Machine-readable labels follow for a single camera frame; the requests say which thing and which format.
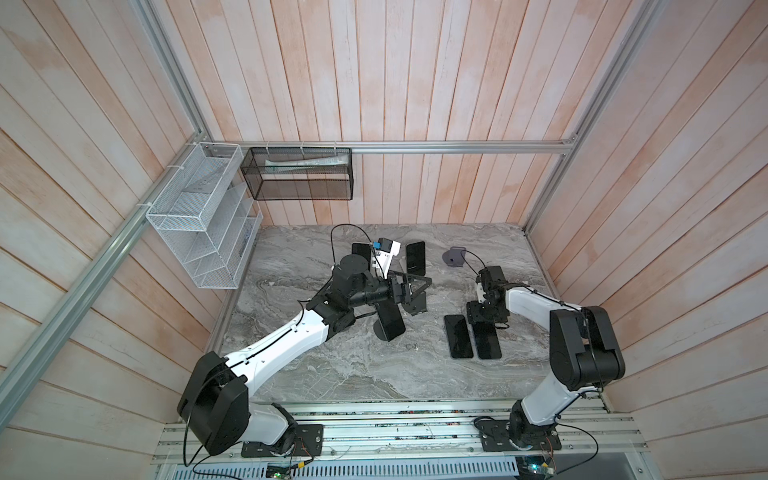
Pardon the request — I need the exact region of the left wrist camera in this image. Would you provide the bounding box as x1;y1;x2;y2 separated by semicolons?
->
371;238;401;279

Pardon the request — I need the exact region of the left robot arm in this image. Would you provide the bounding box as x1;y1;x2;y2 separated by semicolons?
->
177;254;432;456

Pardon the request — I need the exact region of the front middle black stand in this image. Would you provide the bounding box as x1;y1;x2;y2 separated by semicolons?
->
373;320;388;341

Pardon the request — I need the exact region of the purple grey phone stand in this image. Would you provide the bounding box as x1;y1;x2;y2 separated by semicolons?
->
442;246;467;268

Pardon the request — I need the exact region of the black stand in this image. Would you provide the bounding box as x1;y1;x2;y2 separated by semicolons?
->
402;292;427;316
373;320;388;341

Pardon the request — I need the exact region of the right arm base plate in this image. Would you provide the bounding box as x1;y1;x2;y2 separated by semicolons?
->
473;416;562;452

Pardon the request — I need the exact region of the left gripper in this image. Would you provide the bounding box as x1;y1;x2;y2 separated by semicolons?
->
348;268;431;307

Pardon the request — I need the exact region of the black mesh basket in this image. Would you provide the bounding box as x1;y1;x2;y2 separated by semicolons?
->
240;146;354;201

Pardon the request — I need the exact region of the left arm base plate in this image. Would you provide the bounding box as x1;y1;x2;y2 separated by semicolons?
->
241;423;324;460

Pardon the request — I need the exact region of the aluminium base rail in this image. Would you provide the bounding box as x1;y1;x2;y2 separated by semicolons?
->
149;398;649;464

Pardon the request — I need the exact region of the front right black stand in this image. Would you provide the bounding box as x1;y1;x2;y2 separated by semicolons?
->
402;292;427;316

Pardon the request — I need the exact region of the white wire shelf rack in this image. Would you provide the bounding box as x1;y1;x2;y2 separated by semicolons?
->
146;142;263;290

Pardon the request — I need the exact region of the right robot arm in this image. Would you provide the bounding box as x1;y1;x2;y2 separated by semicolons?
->
467;266;626;450

